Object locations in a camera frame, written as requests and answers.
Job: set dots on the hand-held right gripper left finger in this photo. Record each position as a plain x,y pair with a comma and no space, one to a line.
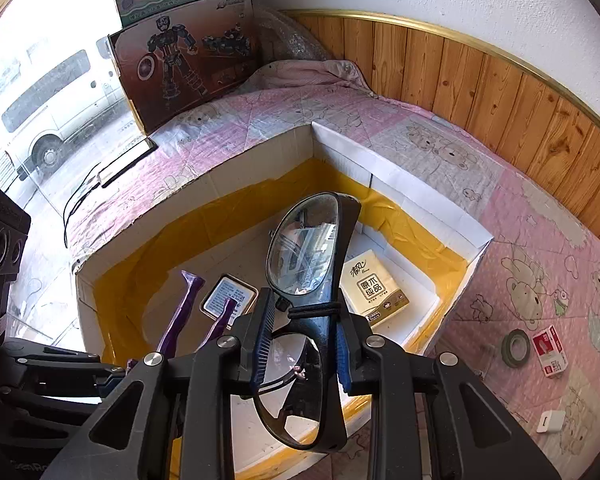
260,340

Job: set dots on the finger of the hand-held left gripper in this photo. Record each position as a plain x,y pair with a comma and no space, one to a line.
55,360
107,387

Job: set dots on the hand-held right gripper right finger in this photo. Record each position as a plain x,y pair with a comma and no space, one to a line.
344,370

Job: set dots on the black framed glasses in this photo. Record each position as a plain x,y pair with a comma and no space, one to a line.
310,311

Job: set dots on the purple toy figure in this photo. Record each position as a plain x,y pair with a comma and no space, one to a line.
180,310

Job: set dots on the white cardboard box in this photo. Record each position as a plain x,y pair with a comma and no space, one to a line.
260,185

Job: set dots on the greenish tape roll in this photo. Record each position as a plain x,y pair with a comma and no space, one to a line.
505,350

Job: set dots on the red and white staple box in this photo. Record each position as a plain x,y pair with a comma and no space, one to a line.
550,352

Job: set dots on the yellow tissue pack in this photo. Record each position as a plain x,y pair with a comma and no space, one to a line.
375,290

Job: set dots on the white van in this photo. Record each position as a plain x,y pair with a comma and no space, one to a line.
55,105

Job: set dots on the white charger plug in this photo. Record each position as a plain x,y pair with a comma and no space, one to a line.
551,421

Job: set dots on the printed pink blanket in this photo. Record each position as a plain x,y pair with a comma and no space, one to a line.
530,260

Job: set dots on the robot figure toy box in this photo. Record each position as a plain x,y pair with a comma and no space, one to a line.
180,60

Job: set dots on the clear bubble wrap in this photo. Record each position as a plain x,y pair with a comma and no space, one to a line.
290,40

